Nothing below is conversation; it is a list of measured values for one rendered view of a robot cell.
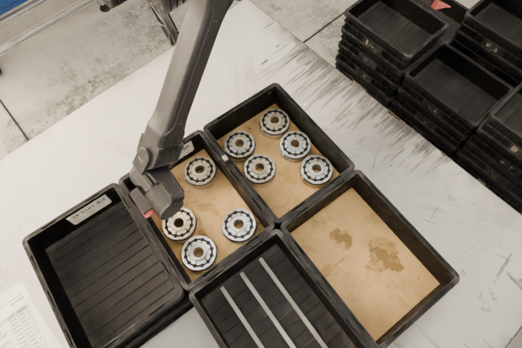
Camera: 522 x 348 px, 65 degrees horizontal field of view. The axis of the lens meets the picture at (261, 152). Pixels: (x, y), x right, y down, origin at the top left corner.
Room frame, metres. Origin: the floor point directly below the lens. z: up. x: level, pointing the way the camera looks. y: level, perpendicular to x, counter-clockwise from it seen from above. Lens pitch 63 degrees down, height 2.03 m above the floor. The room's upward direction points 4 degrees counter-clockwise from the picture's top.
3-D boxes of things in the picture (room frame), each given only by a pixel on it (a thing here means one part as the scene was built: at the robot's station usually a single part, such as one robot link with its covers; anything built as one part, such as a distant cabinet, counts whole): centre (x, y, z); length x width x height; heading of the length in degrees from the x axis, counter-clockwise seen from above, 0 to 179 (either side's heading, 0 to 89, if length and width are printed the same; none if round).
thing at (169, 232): (0.38, 0.26, 0.86); 0.10 x 0.10 x 0.01
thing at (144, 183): (0.36, 0.25, 1.24); 0.07 x 0.06 x 0.07; 37
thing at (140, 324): (0.25, 0.45, 0.92); 0.40 x 0.30 x 0.02; 33
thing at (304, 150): (0.62, -0.11, 0.86); 0.10 x 0.10 x 0.01
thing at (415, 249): (0.25, -0.27, 0.87); 0.40 x 0.30 x 0.11; 33
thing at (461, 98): (1.10, -0.93, 0.31); 0.40 x 0.30 x 0.34; 39
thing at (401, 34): (1.41, -0.68, 0.37); 0.40 x 0.30 x 0.45; 39
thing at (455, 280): (0.25, -0.27, 0.92); 0.40 x 0.30 x 0.02; 33
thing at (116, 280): (0.25, 0.45, 0.87); 0.40 x 0.30 x 0.11; 33
